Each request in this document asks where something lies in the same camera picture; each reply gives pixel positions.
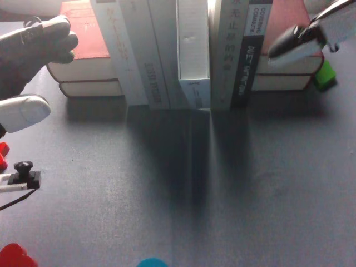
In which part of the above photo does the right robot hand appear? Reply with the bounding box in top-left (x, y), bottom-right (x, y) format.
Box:
top-left (0, 14), bottom-right (80, 135)

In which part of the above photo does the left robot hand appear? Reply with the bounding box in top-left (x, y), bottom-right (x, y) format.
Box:
top-left (267, 0), bottom-right (356, 69)

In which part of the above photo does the white FASHIONINDIA book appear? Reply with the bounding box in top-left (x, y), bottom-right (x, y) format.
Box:
top-left (176, 0), bottom-right (211, 110)

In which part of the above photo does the green block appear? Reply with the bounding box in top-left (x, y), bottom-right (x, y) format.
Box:
top-left (314, 59), bottom-right (337, 92)

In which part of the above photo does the white book orange title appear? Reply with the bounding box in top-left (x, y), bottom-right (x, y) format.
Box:
top-left (89, 0), bottom-right (150, 107)

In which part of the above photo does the black DUET book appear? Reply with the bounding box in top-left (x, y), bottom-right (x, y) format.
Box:
top-left (230, 0), bottom-right (275, 110)

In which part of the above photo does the red cross block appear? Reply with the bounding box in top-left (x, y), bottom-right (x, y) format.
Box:
top-left (0, 141), bottom-right (11, 171)

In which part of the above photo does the grey book dark vertical title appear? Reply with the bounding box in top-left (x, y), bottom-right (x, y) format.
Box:
top-left (118, 0), bottom-right (171, 110)

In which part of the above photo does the grey table cloth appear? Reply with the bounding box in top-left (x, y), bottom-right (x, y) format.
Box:
top-left (0, 21), bottom-right (356, 267)

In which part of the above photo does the red heart block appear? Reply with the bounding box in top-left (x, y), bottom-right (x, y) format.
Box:
top-left (0, 243), bottom-right (39, 267)

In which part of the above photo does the blue disc block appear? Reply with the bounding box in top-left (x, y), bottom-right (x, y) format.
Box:
top-left (137, 257), bottom-right (169, 267)

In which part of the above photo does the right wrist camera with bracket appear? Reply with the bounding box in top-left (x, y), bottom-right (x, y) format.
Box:
top-left (0, 160), bottom-right (42, 194)

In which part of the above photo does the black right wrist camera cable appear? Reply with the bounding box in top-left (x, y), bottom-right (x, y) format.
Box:
top-left (0, 187), bottom-right (39, 211)

